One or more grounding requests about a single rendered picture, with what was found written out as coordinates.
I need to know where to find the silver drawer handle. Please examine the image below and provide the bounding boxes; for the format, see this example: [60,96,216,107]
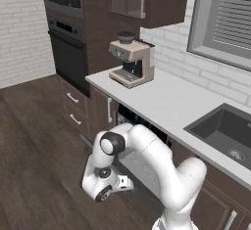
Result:
[66,92,80,105]
[69,113,83,126]

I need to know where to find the beige espresso machine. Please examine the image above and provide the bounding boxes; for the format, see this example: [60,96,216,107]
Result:
[108,30,156,89]

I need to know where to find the grey window with blinds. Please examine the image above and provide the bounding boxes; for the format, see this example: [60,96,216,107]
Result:
[186,0,251,72]

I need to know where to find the grey dishwasher door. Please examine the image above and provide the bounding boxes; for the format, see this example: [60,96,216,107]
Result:
[78,132,167,208]

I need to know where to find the black dishwasher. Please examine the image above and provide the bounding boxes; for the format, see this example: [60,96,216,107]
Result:
[115,102,174,150]

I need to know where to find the narrow brown cupboard door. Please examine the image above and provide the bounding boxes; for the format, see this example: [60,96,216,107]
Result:
[90,85,116,136]

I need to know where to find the black built-in oven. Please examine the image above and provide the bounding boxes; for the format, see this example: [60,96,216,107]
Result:
[46,14,91,99]

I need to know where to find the brown drawer front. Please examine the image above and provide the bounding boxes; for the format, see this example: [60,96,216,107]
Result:
[60,79,90,116]
[63,100,91,139]

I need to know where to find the wide brown cupboard door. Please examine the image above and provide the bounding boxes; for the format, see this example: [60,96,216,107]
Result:
[191,174,251,230]

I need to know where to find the dark grey sink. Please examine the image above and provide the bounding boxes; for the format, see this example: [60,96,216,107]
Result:
[182,102,251,171]

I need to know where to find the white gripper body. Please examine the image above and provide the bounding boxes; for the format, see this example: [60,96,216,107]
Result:
[124,176,135,192]

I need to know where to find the silver cupboard door handle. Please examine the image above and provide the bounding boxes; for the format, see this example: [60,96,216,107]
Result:
[106,97,114,124]
[223,209,238,230]

